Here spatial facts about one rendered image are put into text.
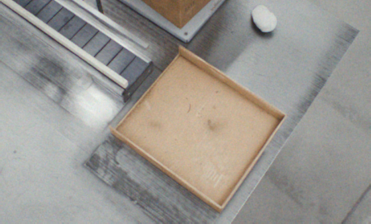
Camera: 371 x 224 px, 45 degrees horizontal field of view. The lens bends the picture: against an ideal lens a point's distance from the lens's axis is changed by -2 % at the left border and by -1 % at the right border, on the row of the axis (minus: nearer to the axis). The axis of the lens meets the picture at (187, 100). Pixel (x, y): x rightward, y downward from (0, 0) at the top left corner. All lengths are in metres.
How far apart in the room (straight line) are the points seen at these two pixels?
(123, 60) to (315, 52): 0.47
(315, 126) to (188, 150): 1.08
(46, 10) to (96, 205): 0.49
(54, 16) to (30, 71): 0.15
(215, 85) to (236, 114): 0.09
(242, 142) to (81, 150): 0.36
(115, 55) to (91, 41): 0.07
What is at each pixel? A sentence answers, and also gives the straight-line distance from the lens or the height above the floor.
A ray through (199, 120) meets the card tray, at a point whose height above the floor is 0.83.
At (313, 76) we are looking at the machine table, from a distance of 1.13.
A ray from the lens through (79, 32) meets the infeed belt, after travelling 1.11.
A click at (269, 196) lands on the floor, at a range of 1.87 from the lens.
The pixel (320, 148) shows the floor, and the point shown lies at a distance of 1.98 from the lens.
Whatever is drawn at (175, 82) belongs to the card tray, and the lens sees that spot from 1.07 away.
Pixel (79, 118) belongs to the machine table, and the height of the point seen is 0.83.
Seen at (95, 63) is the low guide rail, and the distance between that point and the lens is 1.02.
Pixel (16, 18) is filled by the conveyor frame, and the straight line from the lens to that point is 1.17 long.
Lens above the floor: 1.79
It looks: 66 degrees down
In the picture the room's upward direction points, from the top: 4 degrees clockwise
